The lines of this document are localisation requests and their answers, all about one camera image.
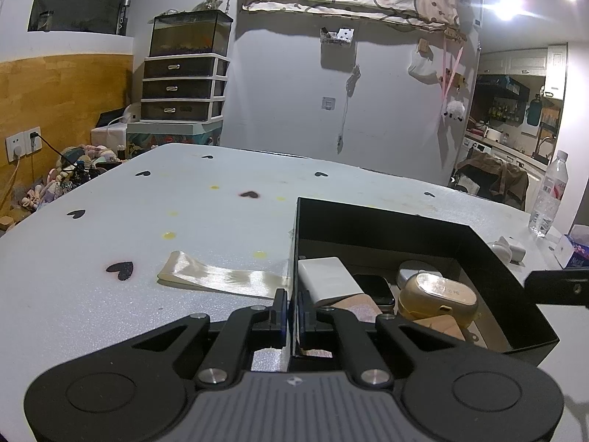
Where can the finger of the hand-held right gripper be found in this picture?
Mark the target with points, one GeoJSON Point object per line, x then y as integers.
{"type": "Point", "coordinates": [561, 287]}

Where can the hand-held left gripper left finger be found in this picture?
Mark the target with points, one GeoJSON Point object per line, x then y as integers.
{"type": "Point", "coordinates": [279, 315]}

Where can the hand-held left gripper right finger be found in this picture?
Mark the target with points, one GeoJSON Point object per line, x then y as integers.
{"type": "Point", "coordinates": [303, 317]}

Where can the white power bank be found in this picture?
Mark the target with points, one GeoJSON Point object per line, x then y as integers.
{"type": "Point", "coordinates": [326, 278]}

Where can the black cardboard box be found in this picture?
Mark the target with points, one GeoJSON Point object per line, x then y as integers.
{"type": "Point", "coordinates": [501, 285]}

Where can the black smartwatch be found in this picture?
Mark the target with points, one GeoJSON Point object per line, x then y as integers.
{"type": "Point", "coordinates": [375, 290]}

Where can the white earbuds case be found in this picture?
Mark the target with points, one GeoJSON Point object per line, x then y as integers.
{"type": "Point", "coordinates": [414, 269]}

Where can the gold earbuds case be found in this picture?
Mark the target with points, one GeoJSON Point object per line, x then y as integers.
{"type": "Point", "coordinates": [437, 297]}

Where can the blue tissue box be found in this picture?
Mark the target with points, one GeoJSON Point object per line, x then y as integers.
{"type": "Point", "coordinates": [577, 251]}

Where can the white charger plug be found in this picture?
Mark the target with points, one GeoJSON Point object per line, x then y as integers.
{"type": "Point", "coordinates": [508, 251]}

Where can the cream satin ribbon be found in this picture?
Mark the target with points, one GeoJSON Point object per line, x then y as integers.
{"type": "Point", "coordinates": [216, 278]}

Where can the clear water bottle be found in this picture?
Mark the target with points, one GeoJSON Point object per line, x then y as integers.
{"type": "Point", "coordinates": [550, 193]}

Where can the chair with brown jacket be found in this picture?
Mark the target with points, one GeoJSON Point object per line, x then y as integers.
{"type": "Point", "coordinates": [492, 177]}

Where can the blue hanging bag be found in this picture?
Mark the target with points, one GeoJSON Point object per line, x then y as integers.
{"type": "Point", "coordinates": [534, 109]}

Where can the plush sheep toy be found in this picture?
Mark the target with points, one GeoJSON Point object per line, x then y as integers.
{"type": "Point", "coordinates": [453, 111]}

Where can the colourful printed cabinet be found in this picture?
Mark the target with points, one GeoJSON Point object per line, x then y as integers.
{"type": "Point", "coordinates": [175, 136]}

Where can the white kitchen cabinets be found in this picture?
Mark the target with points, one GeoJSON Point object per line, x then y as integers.
{"type": "Point", "coordinates": [520, 60]}

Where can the pink hanging ribbons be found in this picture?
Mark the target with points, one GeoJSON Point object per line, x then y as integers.
{"type": "Point", "coordinates": [452, 69]}

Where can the white plastic drawer unit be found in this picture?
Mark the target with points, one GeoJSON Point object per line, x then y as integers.
{"type": "Point", "coordinates": [182, 87]}

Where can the white appliance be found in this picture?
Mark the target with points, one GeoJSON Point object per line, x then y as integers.
{"type": "Point", "coordinates": [112, 129]}

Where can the pile of plush toys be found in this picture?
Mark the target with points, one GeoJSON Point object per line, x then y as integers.
{"type": "Point", "coordinates": [73, 170]}

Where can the glass fish tank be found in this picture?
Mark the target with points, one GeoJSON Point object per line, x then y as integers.
{"type": "Point", "coordinates": [191, 37]}

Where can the white power outlet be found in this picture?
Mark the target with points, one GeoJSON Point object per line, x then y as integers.
{"type": "Point", "coordinates": [20, 143]}

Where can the wall switch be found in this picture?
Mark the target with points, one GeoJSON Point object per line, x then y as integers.
{"type": "Point", "coordinates": [329, 103]}

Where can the white wall pouch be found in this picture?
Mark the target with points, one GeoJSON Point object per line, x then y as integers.
{"type": "Point", "coordinates": [422, 65]}

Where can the small wall box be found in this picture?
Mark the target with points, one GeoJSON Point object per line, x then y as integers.
{"type": "Point", "coordinates": [338, 36]}

